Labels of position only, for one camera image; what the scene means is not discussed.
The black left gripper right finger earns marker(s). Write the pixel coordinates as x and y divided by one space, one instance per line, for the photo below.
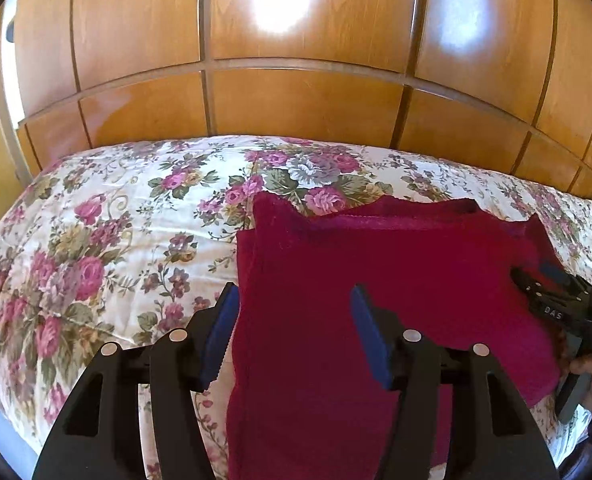
492 434

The wooden headboard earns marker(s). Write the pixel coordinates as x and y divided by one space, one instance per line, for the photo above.
498 84

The floral bedspread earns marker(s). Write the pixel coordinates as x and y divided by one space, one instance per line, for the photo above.
125 243

